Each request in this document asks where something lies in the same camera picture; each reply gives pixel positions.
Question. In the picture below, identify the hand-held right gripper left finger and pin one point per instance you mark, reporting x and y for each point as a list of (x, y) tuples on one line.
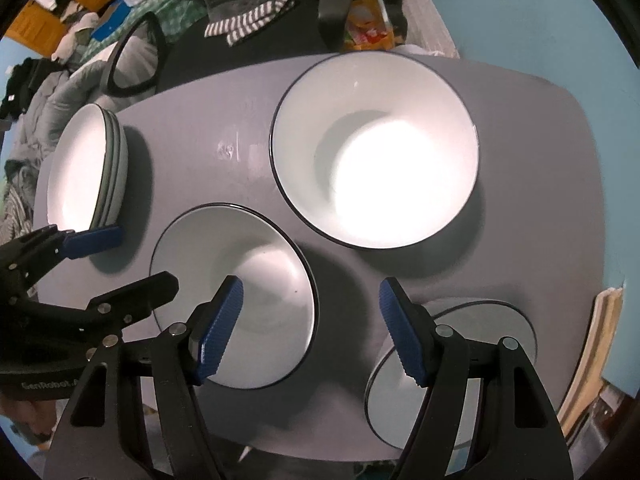
[(220, 330)]

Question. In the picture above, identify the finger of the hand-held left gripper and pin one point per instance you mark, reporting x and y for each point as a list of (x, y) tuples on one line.
[(135, 295), (95, 241)]

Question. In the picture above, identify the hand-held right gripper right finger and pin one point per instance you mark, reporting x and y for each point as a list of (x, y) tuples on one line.
[(400, 330)]

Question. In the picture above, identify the white bowl with dark rim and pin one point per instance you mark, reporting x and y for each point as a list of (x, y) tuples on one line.
[(480, 320), (260, 280), (380, 170)]

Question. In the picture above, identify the grey duvet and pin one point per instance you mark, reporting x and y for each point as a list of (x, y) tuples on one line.
[(45, 105)]

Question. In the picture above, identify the black clothes pile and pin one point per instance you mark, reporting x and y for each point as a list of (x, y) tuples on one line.
[(30, 80)]

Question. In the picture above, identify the white bed sheet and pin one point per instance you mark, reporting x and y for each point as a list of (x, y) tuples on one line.
[(135, 65)]

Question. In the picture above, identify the light wooden board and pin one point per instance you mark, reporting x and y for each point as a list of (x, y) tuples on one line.
[(600, 340)]

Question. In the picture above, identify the beige clothes pile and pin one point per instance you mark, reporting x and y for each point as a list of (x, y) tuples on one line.
[(75, 35)]

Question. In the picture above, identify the black office chair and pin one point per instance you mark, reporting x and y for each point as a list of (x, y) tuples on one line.
[(200, 52)]

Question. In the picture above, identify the blue cardboard box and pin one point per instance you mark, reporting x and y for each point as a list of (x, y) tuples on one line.
[(112, 22)]

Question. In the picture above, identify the wooden louvred wardrobe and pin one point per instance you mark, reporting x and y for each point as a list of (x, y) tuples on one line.
[(30, 25)]

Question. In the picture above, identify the green checkered cloth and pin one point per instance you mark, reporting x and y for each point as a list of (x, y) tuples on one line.
[(170, 15)]

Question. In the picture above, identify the grey garment with striped cuffs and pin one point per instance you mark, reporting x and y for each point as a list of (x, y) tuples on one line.
[(225, 0)]

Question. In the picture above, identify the orange snack packets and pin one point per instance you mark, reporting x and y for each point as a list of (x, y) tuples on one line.
[(365, 25)]

